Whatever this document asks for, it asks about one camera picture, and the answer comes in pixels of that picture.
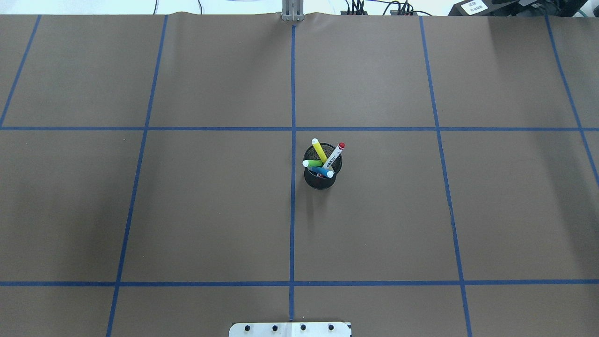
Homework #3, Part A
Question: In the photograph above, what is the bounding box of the blue marker pen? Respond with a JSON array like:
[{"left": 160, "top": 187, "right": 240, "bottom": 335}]
[{"left": 308, "top": 167, "right": 335, "bottom": 178}]

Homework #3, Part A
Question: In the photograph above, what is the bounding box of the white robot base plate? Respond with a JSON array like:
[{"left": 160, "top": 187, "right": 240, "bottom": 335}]
[{"left": 228, "top": 322, "right": 352, "bottom": 337}]

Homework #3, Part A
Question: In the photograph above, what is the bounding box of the black mesh pen cup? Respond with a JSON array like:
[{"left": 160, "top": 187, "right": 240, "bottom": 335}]
[{"left": 303, "top": 146, "right": 343, "bottom": 190}]

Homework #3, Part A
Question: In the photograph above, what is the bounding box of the yellow marker pen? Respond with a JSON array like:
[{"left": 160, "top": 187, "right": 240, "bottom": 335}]
[{"left": 312, "top": 138, "right": 328, "bottom": 166}]

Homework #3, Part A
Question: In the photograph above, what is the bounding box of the white red-capped marker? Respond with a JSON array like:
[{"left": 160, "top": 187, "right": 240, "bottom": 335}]
[{"left": 322, "top": 142, "right": 346, "bottom": 171}]

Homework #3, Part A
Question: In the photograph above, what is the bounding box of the silver aluminium frame post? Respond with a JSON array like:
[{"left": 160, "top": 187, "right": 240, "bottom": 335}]
[{"left": 281, "top": 0, "right": 305, "bottom": 22}]

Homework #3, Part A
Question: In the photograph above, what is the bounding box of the green marker pen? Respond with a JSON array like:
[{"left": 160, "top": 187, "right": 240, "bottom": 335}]
[{"left": 302, "top": 160, "right": 323, "bottom": 167}]

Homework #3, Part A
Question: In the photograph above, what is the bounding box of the black box with label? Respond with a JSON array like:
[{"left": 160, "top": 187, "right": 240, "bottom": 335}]
[{"left": 448, "top": 0, "right": 503, "bottom": 17}]

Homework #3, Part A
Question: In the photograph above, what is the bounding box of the brown paper table mat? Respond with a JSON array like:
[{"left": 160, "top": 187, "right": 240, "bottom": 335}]
[{"left": 1, "top": 13, "right": 598, "bottom": 337}]

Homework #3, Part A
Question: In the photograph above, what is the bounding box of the orange black USB hub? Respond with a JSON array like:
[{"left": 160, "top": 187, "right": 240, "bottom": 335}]
[
  {"left": 384, "top": 0, "right": 418, "bottom": 16},
  {"left": 340, "top": 0, "right": 368, "bottom": 15}
]

